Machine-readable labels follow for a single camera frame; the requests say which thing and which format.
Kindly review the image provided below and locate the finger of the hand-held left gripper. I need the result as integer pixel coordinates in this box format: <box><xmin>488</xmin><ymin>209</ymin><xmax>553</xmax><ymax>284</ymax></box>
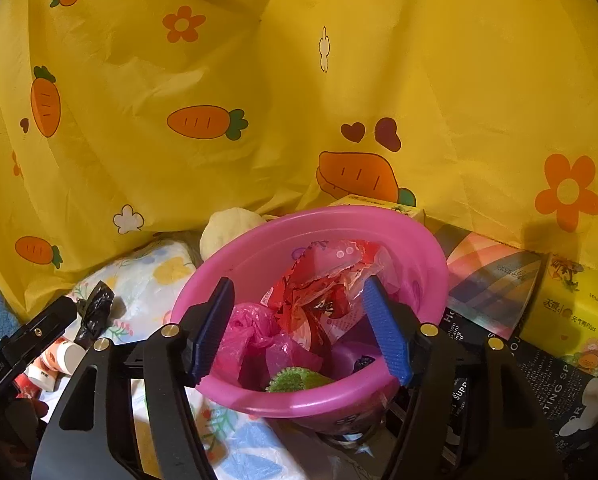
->
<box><xmin>8</xmin><ymin>296</ymin><xmax>79</xmax><ymax>367</ymax></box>

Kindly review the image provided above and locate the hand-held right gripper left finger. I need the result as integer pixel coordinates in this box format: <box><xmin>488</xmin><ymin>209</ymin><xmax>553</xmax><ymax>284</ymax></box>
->
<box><xmin>32</xmin><ymin>276</ymin><xmax>236</xmax><ymax>480</ymax></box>

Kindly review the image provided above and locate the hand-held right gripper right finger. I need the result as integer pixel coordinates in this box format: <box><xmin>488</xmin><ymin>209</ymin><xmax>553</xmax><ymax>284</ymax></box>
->
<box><xmin>361</xmin><ymin>275</ymin><xmax>564</xmax><ymax>480</ymax></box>

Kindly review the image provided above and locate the small orange white paper cup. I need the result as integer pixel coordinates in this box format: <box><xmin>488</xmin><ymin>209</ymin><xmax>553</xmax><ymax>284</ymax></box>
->
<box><xmin>26</xmin><ymin>360</ymin><xmax>56</xmax><ymax>392</ymax></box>

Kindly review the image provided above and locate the pink plastic bag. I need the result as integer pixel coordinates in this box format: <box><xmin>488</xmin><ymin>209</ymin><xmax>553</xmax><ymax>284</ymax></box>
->
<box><xmin>211</xmin><ymin>302</ymin><xmax>325</xmax><ymax>387</ymax></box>

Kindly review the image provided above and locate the apple print paper cup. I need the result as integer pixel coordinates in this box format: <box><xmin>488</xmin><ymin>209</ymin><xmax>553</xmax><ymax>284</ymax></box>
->
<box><xmin>49</xmin><ymin>337</ymin><xmax>88</xmax><ymax>377</ymax></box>

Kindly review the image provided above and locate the black plastic bag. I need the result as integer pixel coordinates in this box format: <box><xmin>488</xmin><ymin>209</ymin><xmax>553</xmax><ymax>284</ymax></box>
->
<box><xmin>74</xmin><ymin>280</ymin><xmax>118</xmax><ymax>349</ymax></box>

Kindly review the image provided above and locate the red plastic wrapper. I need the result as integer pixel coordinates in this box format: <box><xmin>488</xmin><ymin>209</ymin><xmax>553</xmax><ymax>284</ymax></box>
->
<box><xmin>261</xmin><ymin>240</ymin><xmax>396</xmax><ymax>347</ymax></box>

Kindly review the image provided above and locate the pink mushroom print bucket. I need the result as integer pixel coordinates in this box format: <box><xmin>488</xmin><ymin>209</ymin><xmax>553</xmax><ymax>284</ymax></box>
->
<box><xmin>170</xmin><ymin>206</ymin><xmax>449</xmax><ymax>437</ymax></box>

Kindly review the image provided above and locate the small red gold packet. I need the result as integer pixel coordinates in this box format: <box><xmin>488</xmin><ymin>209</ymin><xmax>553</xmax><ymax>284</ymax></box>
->
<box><xmin>15</xmin><ymin>377</ymin><xmax>48</xmax><ymax>402</ymax></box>

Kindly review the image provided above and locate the floral plastic table sheet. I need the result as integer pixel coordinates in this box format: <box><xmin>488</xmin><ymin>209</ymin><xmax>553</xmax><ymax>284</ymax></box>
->
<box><xmin>66</xmin><ymin>239</ymin><xmax>330</xmax><ymax>480</ymax></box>

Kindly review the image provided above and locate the beige plush ball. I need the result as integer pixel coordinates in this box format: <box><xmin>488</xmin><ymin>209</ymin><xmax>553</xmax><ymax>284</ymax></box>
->
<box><xmin>200</xmin><ymin>207</ymin><xmax>268</xmax><ymax>262</ymax></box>

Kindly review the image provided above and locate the rainbow striped box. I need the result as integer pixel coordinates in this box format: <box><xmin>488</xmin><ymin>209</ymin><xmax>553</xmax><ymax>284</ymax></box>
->
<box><xmin>433</xmin><ymin>224</ymin><xmax>544</xmax><ymax>341</ymax></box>

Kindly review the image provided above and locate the pale yellow box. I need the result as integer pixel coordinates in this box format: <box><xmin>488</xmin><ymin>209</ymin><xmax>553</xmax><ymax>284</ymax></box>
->
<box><xmin>328</xmin><ymin>192</ymin><xmax>426</xmax><ymax>227</ymax></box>

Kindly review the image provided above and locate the black mouse print cloth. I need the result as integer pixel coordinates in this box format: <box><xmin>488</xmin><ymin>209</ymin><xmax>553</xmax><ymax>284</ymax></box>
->
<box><xmin>436</xmin><ymin>310</ymin><xmax>598</xmax><ymax>463</ymax></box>

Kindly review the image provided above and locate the yellow tissue pack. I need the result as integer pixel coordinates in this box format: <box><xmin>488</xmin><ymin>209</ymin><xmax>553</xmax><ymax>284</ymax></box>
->
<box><xmin>520</xmin><ymin>255</ymin><xmax>598</xmax><ymax>377</ymax></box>

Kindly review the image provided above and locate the yellow carrot print curtain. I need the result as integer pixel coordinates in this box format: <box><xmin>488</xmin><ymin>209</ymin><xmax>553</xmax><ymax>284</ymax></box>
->
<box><xmin>0</xmin><ymin>0</ymin><xmax>598</xmax><ymax>321</ymax></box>

